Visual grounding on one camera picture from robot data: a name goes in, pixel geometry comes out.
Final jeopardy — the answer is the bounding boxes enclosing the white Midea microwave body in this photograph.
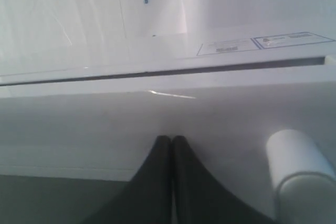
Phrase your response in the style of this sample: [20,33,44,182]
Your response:
[1,31,335,86]

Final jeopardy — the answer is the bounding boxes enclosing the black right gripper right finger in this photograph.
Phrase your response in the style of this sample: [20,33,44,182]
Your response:
[172,136,275,223]

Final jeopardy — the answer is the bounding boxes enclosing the white microwave door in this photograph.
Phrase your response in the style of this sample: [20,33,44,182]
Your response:
[1,65,335,217]

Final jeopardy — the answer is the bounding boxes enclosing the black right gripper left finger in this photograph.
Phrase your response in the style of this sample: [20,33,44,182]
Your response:
[82,135,172,223]

